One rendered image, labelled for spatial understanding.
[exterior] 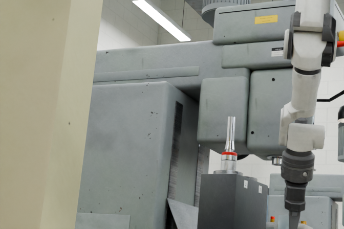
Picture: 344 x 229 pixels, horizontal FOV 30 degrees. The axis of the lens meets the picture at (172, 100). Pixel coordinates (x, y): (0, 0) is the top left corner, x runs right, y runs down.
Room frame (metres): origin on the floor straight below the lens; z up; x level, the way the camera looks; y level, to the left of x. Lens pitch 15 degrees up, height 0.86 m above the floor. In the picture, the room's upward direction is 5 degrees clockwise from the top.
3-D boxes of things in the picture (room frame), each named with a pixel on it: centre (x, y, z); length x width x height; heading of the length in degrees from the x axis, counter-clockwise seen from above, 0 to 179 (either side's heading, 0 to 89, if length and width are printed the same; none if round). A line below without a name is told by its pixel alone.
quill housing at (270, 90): (2.35, -0.41, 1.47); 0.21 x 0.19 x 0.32; 153
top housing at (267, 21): (2.35, -0.40, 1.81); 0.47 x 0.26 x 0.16; 63
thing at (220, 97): (2.44, -0.24, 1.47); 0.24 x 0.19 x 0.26; 153
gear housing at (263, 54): (2.37, -0.37, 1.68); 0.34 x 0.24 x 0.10; 63
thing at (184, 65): (2.58, 0.03, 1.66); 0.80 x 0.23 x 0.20; 63
